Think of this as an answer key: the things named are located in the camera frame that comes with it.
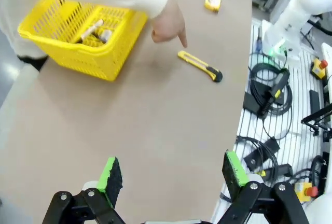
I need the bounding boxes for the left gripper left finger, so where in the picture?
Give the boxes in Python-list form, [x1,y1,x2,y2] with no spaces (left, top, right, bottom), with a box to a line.
[43,156,126,224]

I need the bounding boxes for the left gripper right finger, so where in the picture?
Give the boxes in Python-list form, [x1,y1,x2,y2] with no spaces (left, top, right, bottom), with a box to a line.
[217,150,311,224]

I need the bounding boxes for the white pen with black cap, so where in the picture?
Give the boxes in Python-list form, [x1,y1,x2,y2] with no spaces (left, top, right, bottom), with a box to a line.
[80,19,104,44]

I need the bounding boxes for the yellow plastic shopping basket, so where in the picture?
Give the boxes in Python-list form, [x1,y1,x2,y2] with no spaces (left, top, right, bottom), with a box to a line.
[17,0,163,82]

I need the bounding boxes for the person in white cardigan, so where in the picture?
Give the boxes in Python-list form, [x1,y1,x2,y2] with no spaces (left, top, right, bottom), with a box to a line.
[0,0,188,72]

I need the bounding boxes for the person's right hand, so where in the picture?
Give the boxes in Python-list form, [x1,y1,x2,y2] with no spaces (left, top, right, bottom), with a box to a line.
[151,0,188,49]

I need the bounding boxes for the black power brick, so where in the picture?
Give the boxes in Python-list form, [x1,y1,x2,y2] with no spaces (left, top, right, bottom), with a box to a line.
[243,93,260,113]

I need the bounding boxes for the yellow emergency stop box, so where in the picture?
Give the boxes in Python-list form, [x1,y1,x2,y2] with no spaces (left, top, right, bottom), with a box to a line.
[310,58,329,79]
[294,182,320,204]

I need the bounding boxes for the black handheld device yellow label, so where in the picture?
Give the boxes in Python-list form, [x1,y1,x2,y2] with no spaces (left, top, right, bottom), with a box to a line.
[261,68,291,116]

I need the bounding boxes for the black flat box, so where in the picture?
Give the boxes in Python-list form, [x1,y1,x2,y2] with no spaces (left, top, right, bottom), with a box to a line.
[309,90,321,113]

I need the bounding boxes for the yellow black utility knife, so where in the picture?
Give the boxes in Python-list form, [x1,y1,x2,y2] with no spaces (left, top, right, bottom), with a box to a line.
[177,50,224,83]

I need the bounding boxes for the yellow tape measure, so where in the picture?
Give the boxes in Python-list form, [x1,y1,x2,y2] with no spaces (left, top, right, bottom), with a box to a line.
[204,0,222,15]

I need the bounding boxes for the black coiled cable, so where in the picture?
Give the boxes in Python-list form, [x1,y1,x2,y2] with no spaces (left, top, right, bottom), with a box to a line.
[236,135,280,183]
[248,63,294,117]

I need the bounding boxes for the white slatted base plate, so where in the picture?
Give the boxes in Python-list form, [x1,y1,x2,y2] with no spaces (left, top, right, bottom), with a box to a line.
[211,19,332,224]

